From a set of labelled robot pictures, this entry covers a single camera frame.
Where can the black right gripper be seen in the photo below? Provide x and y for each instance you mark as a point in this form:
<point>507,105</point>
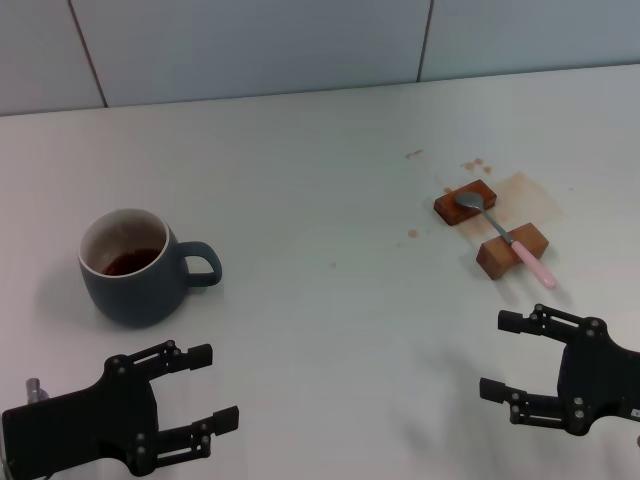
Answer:
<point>600,385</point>

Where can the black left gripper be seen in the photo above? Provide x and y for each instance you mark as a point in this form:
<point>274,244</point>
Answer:
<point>75,430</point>

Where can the grey ceramic mug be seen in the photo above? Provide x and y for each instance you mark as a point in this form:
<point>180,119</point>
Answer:
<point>125,300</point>

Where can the light brown wooden block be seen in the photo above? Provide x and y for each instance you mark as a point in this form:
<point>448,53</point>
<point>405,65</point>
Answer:
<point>495,258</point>

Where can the silver metal bolt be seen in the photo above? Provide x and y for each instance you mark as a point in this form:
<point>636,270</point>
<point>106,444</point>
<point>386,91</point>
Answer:
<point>34,388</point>

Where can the dark brown wooden block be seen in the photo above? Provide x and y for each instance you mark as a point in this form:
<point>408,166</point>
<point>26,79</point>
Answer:
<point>450,213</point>

